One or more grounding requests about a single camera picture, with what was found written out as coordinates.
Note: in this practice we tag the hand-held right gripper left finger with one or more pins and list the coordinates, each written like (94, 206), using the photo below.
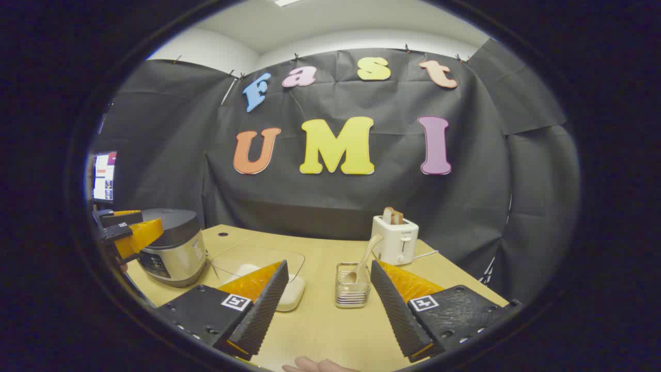
(261, 315)

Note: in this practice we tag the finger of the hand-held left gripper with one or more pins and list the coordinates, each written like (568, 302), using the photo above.
(119, 218)
(139, 237)

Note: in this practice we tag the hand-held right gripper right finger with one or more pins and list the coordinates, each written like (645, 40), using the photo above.
(397, 315)

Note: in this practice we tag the white rice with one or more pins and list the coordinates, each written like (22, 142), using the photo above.
(292, 292)

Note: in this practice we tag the silver rice cooker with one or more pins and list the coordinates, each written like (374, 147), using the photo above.
(175, 253)

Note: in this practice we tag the metal chopstick holder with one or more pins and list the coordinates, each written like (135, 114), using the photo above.
(352, 294)

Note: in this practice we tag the wooden spoon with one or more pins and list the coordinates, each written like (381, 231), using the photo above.
(368, 253)

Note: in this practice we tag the computer monitor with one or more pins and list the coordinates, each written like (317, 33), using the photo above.
(105, 175)

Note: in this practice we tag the clear plastic container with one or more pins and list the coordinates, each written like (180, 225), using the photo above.
(248, 256)

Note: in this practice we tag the white toaster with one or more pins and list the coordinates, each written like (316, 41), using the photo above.
(395, 240)

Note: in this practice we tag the black backdrop cloth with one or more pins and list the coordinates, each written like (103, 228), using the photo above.
(361, 196)

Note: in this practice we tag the ceiling light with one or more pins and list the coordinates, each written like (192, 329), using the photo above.
(286, 2)

